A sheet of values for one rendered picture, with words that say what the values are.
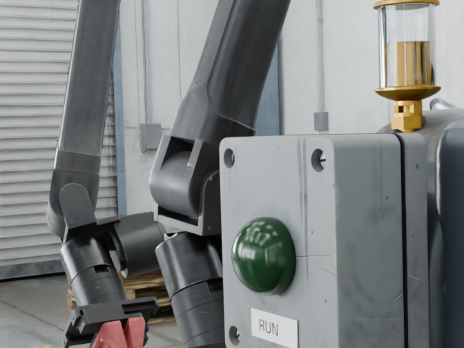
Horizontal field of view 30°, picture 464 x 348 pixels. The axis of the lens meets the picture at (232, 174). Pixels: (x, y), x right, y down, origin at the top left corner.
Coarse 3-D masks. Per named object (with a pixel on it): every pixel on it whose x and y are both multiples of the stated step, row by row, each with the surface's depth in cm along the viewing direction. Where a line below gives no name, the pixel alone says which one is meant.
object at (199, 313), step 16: (192, 288) 75; (208, 288) 75; (176, 304) 75; (192, 304) 74; (208, 304) 74; (176, 320) 76; (192, 320) 74; (208, 320) 74; (192, 336) 74; (208, 336) 73; (224, 336) 73
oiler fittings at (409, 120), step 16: (384, 0) 37; (400, 0) 37; (416, 0) 37; (432, 0) 37; (384, 96) 38; (400, 96) 37; (416, 96) 37; (400, 112) 38; (416, 112) 38; (400, 128) 38; (416, 128) 38
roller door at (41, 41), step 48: (0, 0) 780; (48, 0) 805; (0, 48) 780; (48, 48) 806; (0, 96) 783; (48, 96) 807; (0, 144) 784; (48, 144) 809; (0, 192) 785; (48, 192) 810; (0, 240) 786; (48, 240) 811
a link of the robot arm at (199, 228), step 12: (204, 180) 74; (216, 180) 74; (204, 192) 73; (216, 192) 74; (156, 204) 80; (204, 204) 73; (216, 204) 74; (156, 216) 80; (168, 216) 79; (180, 216) 79; (204, 216) 74; (216, 216) 74; (180, 228) 76; (192, 228) 75; (204, 228) 74; (216, 228) 74
